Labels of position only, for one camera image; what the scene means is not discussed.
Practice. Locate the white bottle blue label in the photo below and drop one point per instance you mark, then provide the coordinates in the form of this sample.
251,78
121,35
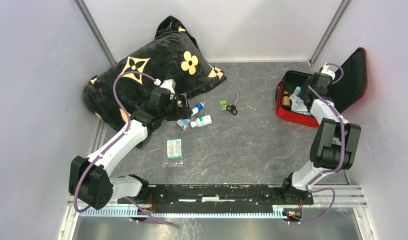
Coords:
196,109

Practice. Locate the red medicine kit case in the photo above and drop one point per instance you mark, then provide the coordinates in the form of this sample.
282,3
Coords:
345,93

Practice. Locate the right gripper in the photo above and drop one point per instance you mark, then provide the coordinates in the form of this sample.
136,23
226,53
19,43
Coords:
302,94

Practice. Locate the blue white clear packet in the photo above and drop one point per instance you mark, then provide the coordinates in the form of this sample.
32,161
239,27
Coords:
183,123

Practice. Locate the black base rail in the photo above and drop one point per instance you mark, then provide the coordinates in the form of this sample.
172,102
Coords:
220,199

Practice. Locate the black pillow with gold flowers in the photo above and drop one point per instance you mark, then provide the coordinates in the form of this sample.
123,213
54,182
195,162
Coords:
173,54

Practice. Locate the white bottle green label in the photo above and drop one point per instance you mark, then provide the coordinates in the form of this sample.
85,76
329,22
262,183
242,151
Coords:
201,121

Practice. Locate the teal plaster packet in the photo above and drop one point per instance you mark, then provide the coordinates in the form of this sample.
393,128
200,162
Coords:
174,148

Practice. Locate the black handled scissors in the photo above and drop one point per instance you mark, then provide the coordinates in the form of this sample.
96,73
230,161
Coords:
232,108

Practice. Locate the white blue gauze packet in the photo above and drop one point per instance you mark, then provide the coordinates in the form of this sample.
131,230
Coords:
298,105

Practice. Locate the brown bottle orange cap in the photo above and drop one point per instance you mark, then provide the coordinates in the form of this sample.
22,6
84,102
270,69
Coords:
285,101

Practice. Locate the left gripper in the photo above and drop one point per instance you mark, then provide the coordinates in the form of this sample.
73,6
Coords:
184,112

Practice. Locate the small clear zip bag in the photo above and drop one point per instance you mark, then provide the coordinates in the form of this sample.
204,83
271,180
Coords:
297,90

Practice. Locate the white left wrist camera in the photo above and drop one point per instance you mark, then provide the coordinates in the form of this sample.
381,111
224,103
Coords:
166,84

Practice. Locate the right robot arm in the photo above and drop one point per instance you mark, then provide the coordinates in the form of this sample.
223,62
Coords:
335,143

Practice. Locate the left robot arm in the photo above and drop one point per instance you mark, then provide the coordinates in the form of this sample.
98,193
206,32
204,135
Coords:
90,177

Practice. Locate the small green packet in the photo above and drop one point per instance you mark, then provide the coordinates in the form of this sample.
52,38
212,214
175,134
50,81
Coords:
223,104

